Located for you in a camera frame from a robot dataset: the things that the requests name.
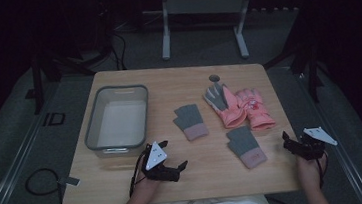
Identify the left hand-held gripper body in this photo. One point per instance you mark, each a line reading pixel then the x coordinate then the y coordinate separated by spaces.
pixel 155 156

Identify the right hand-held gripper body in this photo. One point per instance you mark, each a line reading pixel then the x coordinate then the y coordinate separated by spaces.
pixel 310 148

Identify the pink ski glove printed back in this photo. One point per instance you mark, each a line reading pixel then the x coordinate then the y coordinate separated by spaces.
pixel 255 108

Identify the white plastic bin grey rim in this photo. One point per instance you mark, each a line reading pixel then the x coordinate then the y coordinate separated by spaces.
pixel 122 122

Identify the pink ski glove grey palm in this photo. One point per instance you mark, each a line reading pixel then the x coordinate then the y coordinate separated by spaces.
pixel 226 109

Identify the person's right hand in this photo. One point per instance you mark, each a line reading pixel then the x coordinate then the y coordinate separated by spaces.
pixel 311 170

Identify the person's left hand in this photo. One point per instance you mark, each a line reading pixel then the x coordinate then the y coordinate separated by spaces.
pixel 143 187

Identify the black tripod stand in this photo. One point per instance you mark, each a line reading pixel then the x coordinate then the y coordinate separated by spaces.
pixel 309 66
pixel 38 82

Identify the small grey plug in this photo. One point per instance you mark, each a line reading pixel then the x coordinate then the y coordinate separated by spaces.
pixel 69 181

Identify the grey metal floor rail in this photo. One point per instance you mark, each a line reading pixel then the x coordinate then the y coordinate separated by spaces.
pixel 14 165
pixel 339 153

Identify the white metal stand frame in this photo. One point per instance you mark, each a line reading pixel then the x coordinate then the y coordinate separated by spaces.
pixel 204 4

